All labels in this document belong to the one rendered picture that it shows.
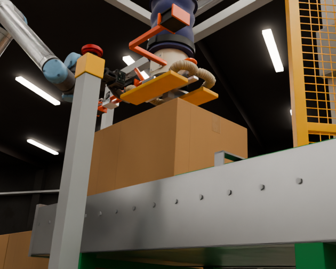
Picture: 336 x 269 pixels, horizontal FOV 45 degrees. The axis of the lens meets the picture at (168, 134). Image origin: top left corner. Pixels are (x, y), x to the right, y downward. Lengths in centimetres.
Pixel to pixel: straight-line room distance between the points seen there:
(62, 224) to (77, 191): 10
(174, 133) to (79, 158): 36
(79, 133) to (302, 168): 67
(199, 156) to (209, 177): 46
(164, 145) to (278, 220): 67
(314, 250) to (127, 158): 95
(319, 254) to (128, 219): 60
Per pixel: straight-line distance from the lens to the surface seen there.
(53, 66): 172
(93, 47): 137
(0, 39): 218
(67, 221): 118
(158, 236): 111
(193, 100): 184
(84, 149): 123
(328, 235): 81
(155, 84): 172
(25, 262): 220
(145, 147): 151
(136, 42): 168
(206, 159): 149
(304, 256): 83
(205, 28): 486
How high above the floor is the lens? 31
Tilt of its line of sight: 20 degrees up
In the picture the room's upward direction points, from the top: 3 degrees clockwise
